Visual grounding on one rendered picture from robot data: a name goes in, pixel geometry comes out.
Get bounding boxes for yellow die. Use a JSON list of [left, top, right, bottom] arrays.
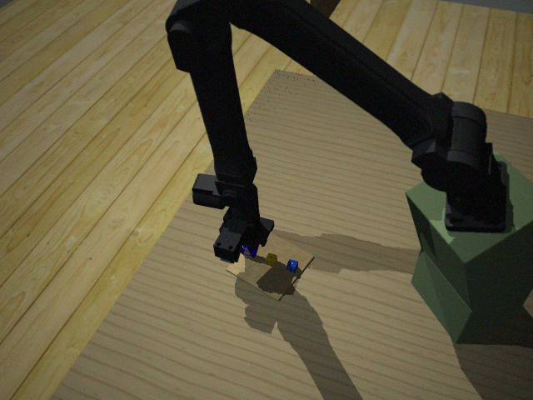
[[266, 253, 277, 267]]

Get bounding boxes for blue die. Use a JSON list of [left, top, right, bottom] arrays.
[[286, 259, 298, 273]]

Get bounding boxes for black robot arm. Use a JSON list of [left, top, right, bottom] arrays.
[[165, 0, 507, 263]]

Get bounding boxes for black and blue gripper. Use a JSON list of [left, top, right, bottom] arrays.
[[219, 209, 274, 258]]

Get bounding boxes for white dice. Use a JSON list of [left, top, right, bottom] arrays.
[[244, 247, 253, 260]]

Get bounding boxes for tan mat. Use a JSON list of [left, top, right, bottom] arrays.
[[227, 232, 314, 301]]

